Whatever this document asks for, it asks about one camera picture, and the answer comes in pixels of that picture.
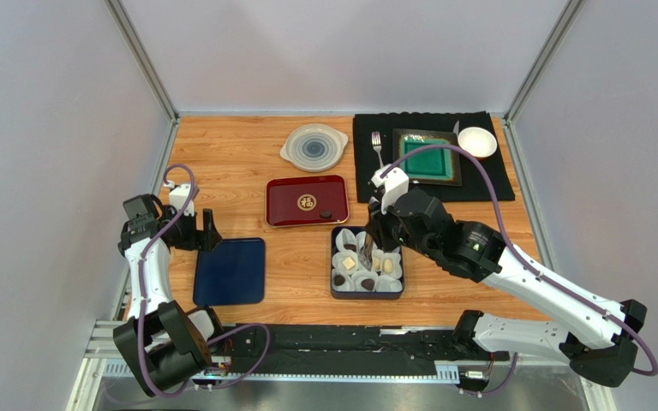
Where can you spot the white paper cup four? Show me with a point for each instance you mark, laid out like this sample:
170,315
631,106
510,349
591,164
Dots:
337,259

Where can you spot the white paper cup seven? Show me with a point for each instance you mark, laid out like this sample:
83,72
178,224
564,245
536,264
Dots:
360,275

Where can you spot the green square ceramic plate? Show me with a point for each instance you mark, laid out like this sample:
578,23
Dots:
434,167

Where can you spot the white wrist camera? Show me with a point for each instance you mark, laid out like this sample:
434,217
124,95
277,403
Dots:
389,184
181,195

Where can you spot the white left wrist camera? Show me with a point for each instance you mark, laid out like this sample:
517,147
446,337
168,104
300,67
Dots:
181,195

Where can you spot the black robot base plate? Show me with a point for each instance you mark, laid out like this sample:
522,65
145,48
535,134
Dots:
334,347

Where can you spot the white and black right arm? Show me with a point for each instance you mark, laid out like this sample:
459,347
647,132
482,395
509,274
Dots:
590,333

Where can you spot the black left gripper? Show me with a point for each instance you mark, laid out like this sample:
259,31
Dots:
200,240

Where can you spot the oval white chocolate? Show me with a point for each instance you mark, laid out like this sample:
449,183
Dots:
388,266

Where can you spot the white paper cup five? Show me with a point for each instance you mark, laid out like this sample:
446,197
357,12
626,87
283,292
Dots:
376,254

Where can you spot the white paper cup two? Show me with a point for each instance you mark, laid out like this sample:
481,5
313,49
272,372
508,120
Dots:
361,241

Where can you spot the white cube chocolate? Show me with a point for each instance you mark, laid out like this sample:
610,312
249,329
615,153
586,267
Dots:
348,263

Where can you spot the silver fork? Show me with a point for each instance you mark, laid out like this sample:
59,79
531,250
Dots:
376,141

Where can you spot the dark blue box lid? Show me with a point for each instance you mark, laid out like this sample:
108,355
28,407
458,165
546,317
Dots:
233,273

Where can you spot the aluminium frame rail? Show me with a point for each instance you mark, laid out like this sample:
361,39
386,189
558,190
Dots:
334,365

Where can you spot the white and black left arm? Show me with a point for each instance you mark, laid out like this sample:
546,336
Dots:
161,343

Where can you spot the translucent round lid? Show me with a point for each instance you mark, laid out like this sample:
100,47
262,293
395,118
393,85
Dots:
314,147

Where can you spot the dark blue chocolate box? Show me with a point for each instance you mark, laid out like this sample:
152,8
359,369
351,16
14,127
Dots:
387,288

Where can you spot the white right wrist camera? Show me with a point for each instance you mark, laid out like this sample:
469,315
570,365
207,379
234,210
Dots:
389,184

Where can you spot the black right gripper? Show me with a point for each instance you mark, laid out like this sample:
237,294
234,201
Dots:
377,226

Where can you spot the white paper cup one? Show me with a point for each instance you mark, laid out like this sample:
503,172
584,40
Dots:
345,236

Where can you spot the white and orange bowl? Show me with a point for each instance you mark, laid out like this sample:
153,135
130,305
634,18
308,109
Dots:
478,142

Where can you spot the white paper cup eight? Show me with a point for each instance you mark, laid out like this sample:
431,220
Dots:
397,258

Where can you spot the stainless steel serving tongs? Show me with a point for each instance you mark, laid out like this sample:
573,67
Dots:
365,251

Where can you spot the white paper cup six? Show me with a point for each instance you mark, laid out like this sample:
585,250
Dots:
348,286

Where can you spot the red chocolate tray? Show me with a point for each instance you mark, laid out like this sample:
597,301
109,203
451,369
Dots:
298,201

